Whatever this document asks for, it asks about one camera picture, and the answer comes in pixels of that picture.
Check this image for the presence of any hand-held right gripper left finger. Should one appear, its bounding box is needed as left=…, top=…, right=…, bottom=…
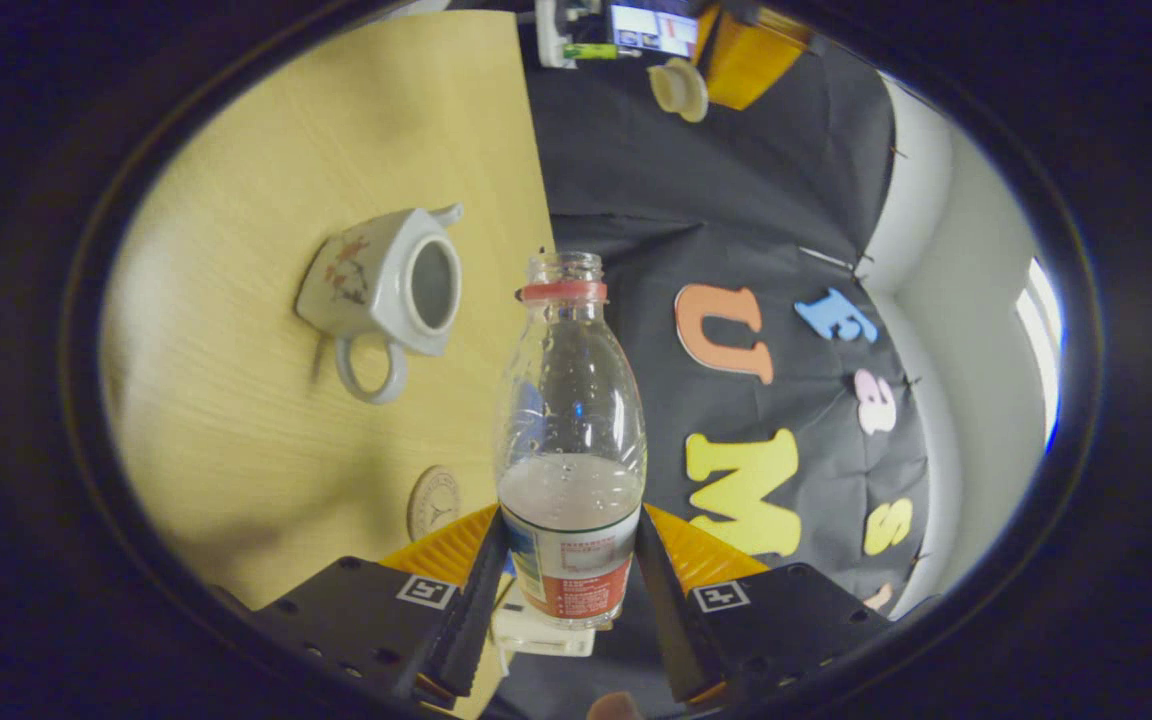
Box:
left=249, top=503, right=510, bottom=711

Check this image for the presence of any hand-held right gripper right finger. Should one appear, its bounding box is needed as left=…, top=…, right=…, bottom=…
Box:
left=634, top=503, right=894, bottom=706

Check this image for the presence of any round wooden coaster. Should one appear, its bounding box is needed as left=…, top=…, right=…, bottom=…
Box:
left=407, top=464, right=463, bottom=542

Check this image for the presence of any clear plastic water bottle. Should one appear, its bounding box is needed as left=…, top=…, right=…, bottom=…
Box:
left=494, top=250, right=649, bottom=631

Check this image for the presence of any white toaster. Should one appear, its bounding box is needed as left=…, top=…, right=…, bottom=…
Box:
left=490, top=580, right=599, bottom=658

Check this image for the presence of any computer monitor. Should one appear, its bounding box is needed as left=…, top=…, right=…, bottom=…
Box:
left=610, top=3, right=703, bottom=60

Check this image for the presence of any black backdrop cloth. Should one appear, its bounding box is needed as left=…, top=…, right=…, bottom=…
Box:
left=491, top=5, right=937, bottom=720

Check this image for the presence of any ceiling light panel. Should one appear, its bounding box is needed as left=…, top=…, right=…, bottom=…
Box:
left=1014, top=258, right=1066, bottom=453

